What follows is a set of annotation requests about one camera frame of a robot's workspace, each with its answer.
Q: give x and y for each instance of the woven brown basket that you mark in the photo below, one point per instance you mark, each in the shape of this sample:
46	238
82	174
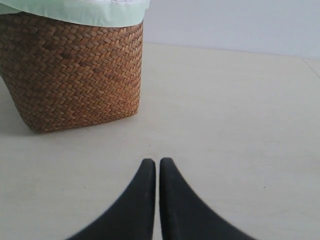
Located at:
63	75

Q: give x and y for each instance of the white green plastic bin liner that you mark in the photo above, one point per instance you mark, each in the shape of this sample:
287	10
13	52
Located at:
97	13

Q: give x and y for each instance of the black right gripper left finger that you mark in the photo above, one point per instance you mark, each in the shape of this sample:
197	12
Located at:
132	215

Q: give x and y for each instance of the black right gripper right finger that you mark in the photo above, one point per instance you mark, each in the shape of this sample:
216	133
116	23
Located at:
184	215

